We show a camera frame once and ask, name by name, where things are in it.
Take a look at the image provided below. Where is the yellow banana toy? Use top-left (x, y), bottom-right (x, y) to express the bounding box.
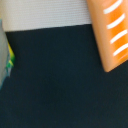
top-left (7, 42), bottom-right (16, 76)

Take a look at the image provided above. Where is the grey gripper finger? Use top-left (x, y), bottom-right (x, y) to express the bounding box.
top-left (0, 20), bottom-right (10, 88)

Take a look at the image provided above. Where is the orange bread loaf toy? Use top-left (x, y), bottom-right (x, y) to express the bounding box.
top-left (87, 0), bottom-right (128, 72)

